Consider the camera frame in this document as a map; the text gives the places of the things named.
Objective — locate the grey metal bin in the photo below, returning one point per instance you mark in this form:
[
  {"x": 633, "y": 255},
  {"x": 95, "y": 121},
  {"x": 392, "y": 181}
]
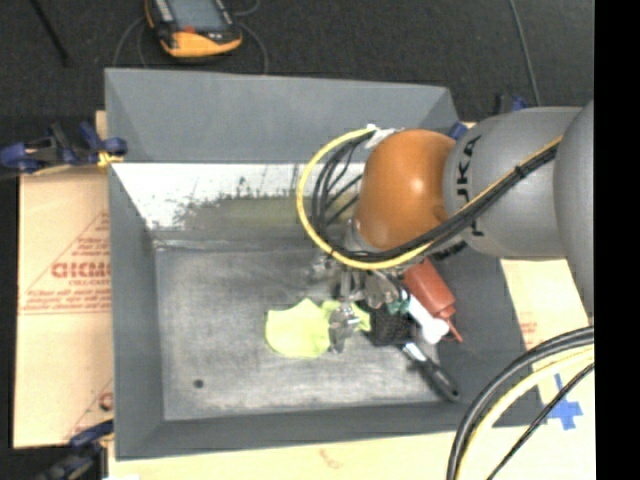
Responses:
[{"x": 240, "y": 318}]

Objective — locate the black cylinder on white bracket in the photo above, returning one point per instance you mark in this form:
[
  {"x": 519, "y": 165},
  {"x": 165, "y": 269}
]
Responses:
[{"x": 390, "y": 329}]

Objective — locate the red-brown squeeze bottle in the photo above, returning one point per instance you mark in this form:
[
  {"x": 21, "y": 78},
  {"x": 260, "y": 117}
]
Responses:
[{"x": 430, "y": 288}]

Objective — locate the yellow-green cloth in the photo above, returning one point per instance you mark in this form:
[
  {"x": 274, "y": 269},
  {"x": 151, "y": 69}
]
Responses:
[{"x": 295, "y": 333}]

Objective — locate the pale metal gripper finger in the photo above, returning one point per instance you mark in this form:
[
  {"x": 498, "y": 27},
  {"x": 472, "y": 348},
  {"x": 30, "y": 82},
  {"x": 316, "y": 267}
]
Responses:
[
  {"x": 337, "y": 333},
  {"x": 352, "y": 320}
]

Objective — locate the brown cardboard board red print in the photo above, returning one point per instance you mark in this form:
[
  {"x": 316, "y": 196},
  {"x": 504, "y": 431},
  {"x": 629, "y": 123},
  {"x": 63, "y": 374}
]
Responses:
[{"x": 60, "y": 318}]

